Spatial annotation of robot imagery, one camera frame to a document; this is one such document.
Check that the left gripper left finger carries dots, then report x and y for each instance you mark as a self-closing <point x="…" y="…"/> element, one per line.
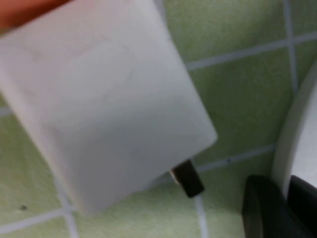
<point x="262" y="213"/>

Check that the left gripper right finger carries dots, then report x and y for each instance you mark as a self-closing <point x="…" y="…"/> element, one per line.
<point x="308" y="208"/>

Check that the grey plate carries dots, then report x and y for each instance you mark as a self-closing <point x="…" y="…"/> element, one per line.
<point x="304" y="138"/>

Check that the green checked tablecloth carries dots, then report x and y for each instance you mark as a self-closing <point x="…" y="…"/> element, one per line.
<point x="235" y="104"/>

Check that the white USB charger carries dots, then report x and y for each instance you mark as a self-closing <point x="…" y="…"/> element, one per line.
<point x="99" y="99"/>

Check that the orange block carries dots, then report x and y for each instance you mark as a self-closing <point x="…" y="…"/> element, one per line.
<point x="24" y="10"/>

